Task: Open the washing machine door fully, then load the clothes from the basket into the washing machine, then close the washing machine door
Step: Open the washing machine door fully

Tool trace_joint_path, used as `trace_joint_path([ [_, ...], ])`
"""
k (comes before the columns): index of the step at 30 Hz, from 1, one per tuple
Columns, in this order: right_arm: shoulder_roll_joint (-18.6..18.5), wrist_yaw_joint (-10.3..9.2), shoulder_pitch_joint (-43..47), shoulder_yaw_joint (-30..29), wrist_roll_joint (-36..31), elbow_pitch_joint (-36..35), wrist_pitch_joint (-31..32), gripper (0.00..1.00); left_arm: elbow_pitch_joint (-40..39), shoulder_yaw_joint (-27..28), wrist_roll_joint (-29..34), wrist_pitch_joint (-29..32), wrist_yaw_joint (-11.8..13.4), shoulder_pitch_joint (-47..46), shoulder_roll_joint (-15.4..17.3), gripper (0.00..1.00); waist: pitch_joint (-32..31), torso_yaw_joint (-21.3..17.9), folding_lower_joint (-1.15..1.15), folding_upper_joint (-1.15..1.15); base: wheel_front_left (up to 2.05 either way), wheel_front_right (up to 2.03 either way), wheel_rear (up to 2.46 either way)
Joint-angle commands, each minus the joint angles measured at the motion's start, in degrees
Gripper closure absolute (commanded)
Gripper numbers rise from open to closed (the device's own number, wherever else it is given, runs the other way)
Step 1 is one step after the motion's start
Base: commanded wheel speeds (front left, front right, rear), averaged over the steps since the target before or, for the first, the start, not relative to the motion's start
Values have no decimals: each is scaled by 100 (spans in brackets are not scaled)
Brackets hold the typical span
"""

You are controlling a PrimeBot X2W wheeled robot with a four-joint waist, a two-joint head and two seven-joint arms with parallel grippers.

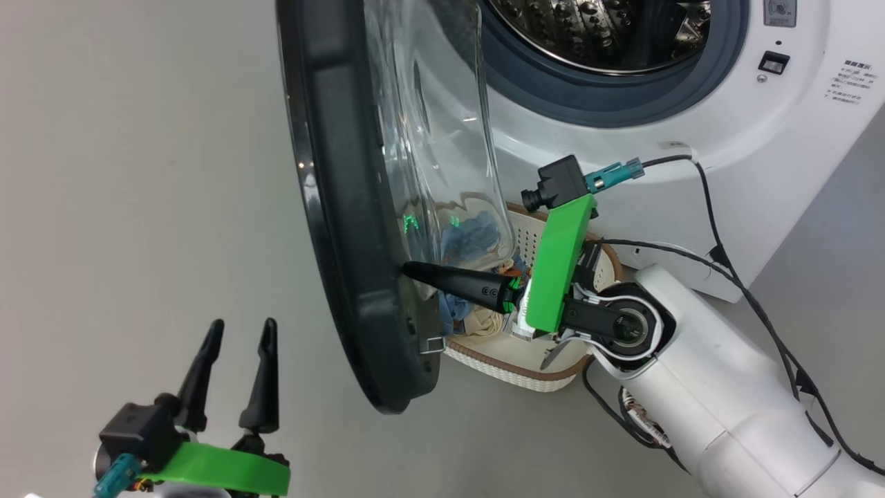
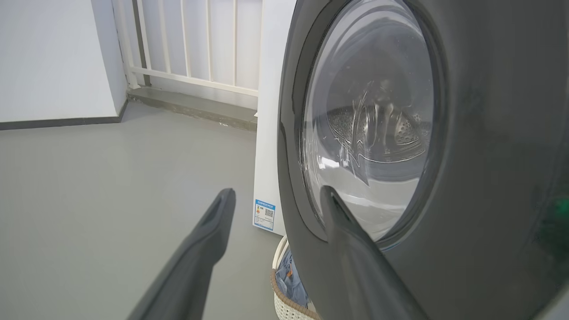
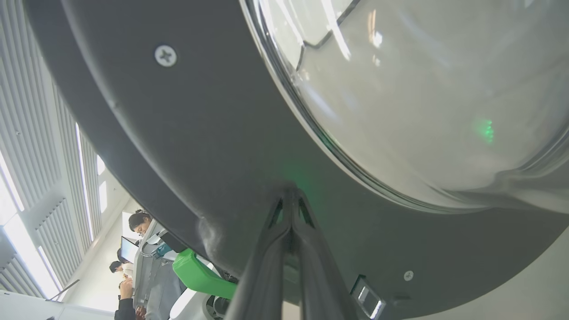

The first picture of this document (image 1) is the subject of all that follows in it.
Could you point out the teal right camera connector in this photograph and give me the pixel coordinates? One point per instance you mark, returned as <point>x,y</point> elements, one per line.
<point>612,174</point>

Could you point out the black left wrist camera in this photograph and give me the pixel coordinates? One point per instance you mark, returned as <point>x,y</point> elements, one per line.
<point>138,432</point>

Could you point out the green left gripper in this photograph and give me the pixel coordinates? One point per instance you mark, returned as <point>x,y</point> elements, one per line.
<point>221,470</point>

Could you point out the teal left camera connector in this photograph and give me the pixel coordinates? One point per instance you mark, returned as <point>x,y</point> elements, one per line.
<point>116,477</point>

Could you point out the cream orange blue patterned garment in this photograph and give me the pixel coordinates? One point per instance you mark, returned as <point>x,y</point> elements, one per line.
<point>486,324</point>

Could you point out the teal camera connector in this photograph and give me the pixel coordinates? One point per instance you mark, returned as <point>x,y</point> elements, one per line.
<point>116,477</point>
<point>612,174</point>

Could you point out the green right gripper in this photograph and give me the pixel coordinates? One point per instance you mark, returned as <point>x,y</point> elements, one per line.
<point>556,277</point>

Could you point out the light blue denim garment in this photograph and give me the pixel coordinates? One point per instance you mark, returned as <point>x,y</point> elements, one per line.
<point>471,238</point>

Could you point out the steel washing machine drum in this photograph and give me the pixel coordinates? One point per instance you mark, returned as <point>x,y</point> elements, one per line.
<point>594,34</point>

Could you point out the cream laundry basket brown rim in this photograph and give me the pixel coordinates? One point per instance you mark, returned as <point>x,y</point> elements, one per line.
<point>525,368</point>

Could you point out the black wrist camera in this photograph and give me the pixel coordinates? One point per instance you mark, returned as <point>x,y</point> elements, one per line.
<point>556,183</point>
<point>138,432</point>

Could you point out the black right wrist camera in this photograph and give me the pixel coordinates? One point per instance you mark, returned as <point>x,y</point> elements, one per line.
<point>556,183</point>

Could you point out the white front-load washing machine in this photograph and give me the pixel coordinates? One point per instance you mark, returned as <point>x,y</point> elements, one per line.
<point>774,173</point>

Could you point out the black glass washing machine door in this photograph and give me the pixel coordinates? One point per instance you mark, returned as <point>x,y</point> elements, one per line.
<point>346,207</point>

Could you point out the grey rubber door gasket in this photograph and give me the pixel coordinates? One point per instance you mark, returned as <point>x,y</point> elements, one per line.
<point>622,97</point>

